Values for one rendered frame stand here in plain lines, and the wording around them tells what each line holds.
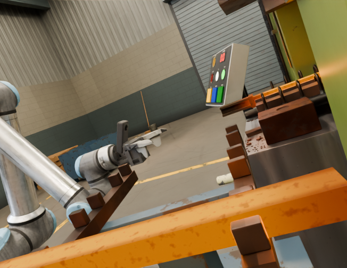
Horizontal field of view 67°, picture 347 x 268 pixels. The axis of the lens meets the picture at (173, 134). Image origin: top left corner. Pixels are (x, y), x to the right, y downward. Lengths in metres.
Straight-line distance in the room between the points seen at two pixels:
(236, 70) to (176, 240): 1.08
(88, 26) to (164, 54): 3.06
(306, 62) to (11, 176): 1.19
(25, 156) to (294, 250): 0.82
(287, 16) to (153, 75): 8.63
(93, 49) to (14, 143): 9.68
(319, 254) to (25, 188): 1.08
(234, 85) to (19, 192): 1.02
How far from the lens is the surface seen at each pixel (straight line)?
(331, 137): 0.65
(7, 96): 1.22
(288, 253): 0.58
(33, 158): 1.00
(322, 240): 0.76
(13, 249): 1.27
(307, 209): 0.19
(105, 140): 5.74
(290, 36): 1.01
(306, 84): 0.81
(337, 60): 0.45
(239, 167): 0.29
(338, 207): 0.20
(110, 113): 10.62
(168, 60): 9.26
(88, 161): 1.03
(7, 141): 1.03
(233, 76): 1.23
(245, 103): 0.83
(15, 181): 1.27
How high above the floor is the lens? 1.13
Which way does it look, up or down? 9 degrees down
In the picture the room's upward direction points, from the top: 23 degrees counter-clockwise
